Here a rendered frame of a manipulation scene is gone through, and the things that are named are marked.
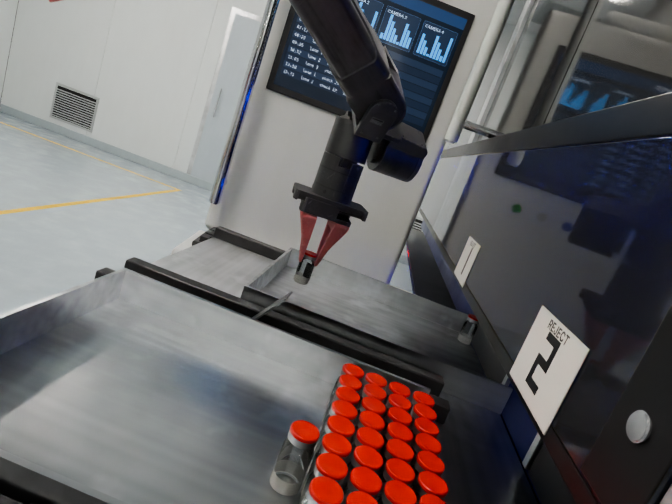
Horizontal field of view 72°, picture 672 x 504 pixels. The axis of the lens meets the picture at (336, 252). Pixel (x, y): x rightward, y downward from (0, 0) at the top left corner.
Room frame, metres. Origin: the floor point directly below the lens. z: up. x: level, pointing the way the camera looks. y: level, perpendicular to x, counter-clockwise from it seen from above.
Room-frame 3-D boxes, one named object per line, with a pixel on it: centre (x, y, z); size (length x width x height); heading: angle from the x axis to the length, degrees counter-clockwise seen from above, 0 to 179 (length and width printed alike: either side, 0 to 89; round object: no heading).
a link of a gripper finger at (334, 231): (0.63, 0.04, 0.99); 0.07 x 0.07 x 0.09; 12
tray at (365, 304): (0.65, -0.09, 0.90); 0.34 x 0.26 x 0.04; 87
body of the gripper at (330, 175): (0.63, 0.03, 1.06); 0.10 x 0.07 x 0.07; 102
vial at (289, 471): (0.27, -0.02, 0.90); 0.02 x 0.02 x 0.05
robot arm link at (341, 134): (0.63, 0.03, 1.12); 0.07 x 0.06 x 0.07; 113
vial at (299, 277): (0.63, 0.03, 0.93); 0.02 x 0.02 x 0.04
